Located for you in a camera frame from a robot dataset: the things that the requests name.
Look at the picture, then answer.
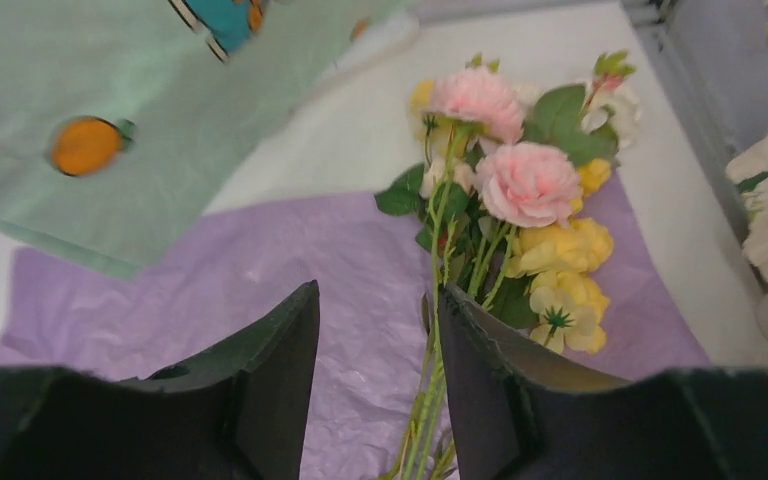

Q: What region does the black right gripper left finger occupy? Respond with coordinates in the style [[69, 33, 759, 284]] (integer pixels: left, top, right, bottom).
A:
[[0, 281, 320, 479]]

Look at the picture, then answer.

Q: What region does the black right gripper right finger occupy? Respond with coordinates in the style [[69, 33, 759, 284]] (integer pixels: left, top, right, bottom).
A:
[[439, 285, 768, 479]]

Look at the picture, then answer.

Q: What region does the purple wrapping paper sheet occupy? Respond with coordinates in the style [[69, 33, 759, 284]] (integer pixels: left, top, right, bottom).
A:
[[0, 173, 713, 480]]

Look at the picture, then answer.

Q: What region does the pink peony flower stem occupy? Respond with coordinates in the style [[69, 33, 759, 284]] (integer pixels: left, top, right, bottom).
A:
[[413, 65, 583, 308]]

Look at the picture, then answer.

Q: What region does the yellow flower bunch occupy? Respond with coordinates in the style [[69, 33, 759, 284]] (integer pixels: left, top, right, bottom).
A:
[[374, 50, 641, 479]]

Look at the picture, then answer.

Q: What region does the green cartoon print cloth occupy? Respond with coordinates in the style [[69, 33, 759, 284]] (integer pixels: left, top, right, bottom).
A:
[[0, 1, 406, 278]]

